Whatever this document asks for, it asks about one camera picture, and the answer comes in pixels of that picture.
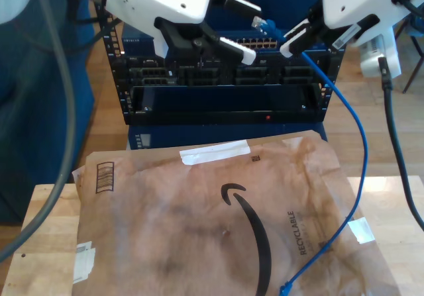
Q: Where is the blue equipment case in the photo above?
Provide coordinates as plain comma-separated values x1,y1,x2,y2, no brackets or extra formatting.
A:
128,122,329,150

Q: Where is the white tape strip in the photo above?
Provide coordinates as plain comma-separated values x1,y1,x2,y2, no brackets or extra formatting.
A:
178,139,251,166

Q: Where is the blue network cable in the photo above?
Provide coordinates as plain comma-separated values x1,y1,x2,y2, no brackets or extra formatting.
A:
252,15,370,296

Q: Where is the blue sofa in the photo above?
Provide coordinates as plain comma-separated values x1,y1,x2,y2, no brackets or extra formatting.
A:
0,0,96,226

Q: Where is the chair with blue fabric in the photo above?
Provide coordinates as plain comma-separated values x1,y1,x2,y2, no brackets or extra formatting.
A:
394,7,424,95

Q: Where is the black perforated rack upright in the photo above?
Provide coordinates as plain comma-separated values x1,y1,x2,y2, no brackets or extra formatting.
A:
94,3,132,124
318,42,344,122

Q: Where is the white shipping label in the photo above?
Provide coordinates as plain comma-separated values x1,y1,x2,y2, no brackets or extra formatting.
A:
73,241,97,282

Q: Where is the white square sticker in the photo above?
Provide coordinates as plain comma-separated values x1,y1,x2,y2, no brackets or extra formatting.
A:
346,216,377,245

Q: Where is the blue network switch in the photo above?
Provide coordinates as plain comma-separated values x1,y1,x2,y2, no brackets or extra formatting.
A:
121,0,333,57

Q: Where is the black rack server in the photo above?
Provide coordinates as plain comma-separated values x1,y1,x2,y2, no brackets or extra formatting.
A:
124,54,332,87

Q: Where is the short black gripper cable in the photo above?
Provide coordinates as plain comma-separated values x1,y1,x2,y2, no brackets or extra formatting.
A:
396,0,424,21

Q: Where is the brown paper mailer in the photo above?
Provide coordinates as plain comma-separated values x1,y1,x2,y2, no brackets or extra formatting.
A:
72,129,400,296

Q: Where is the black rack shelf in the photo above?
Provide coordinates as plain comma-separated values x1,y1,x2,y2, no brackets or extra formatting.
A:
125,83,329,126

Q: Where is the black camera cable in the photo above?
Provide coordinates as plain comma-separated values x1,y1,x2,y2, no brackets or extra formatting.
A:
377,56,424,231

